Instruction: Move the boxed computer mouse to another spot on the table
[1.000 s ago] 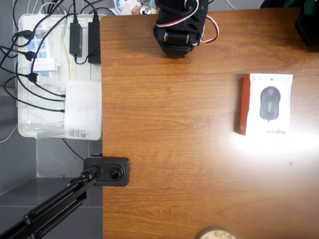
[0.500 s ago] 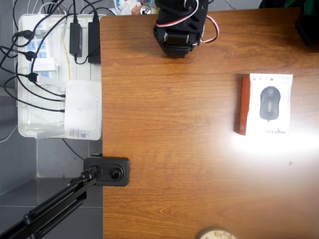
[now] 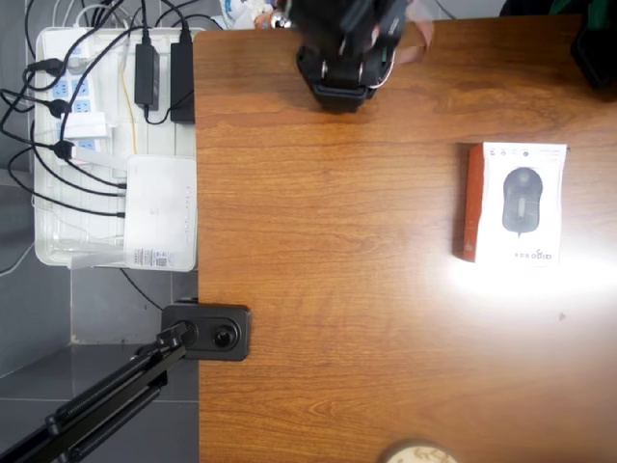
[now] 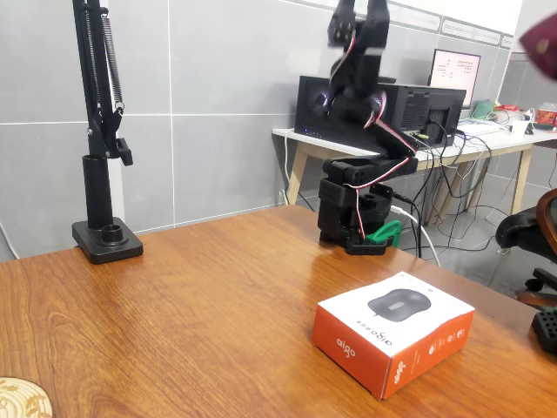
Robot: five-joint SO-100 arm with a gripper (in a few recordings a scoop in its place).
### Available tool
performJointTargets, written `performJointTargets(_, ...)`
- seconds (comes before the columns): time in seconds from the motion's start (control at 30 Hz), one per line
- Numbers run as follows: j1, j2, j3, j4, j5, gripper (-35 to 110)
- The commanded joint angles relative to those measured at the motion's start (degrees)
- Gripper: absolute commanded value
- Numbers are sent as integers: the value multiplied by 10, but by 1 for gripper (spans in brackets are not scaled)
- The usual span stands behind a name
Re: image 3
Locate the white orange mouse box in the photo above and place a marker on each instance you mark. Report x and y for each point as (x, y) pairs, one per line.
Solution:
(523, 202)

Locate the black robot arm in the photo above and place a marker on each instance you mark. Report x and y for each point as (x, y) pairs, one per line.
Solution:
(337, 94)

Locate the black idle robot arm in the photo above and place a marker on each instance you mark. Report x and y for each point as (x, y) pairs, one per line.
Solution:
(598, 58)

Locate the drink can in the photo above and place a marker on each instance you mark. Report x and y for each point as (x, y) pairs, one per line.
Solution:
(279, 20)

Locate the printed plastic bag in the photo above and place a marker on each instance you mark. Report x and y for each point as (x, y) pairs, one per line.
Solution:
(241, 12)

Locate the large black power adapter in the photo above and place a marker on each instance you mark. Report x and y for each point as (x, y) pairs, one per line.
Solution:
(182, 82)

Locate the slim black power adapter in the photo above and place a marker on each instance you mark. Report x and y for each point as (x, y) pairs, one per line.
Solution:
(147, 77)

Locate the white plastic tray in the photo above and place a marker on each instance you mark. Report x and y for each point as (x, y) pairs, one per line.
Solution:
(159, 137)

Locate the green fabric item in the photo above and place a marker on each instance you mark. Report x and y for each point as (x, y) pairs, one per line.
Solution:
(569, 6)

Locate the white router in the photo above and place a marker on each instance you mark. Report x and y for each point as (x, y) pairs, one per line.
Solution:
(159, 212)

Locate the white power strip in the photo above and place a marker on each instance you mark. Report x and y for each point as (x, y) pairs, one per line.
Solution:
(82, 89)

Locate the white charger plug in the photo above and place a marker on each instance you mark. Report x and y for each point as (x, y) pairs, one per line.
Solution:
(87, 126)

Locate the white router antenna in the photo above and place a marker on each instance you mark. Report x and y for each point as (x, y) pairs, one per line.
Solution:
(96, 156)
(96, 262)

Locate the black power plug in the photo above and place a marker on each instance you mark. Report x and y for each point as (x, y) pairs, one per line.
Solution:
(62, 150)
(59, 108)
(48, 65)

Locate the black stand clamp base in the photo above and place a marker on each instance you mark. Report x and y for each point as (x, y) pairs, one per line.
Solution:
(241, 318)

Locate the round wooden coaster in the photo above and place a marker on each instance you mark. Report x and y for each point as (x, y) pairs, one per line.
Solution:
(419, 453)

